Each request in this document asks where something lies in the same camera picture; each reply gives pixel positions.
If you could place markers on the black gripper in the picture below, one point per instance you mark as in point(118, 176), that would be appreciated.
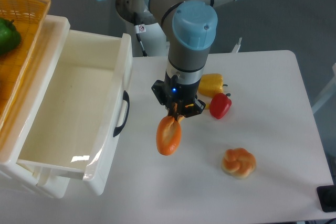
point(179, 99)

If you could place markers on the long orange bread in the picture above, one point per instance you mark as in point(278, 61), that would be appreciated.
point(168, 135)

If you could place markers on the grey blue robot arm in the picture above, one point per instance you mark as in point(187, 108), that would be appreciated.
point(190, 26)

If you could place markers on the round knotted bread roll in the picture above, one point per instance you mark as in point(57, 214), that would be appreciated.
point(238, 162)

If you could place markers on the upper white drawer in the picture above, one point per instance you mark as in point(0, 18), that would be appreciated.
point(72, 133)

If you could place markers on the white drawer cabinet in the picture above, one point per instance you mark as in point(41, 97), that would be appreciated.
point(36, 79)

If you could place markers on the red bell pepper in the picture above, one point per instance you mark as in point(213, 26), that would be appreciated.
point(219, 106)

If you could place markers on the yellow bell pepper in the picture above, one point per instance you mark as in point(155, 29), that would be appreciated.
point(211, 84)

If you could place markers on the black device at edge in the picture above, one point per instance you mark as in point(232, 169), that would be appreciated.
point(326, 195)

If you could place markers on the yellow woven basket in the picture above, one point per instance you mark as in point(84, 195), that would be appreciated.
point(28, 17)

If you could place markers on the green bell pepper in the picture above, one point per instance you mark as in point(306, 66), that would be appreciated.
point(10, 37)

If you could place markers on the black drawer handle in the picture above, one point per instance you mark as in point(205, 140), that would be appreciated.
point(124, 114)

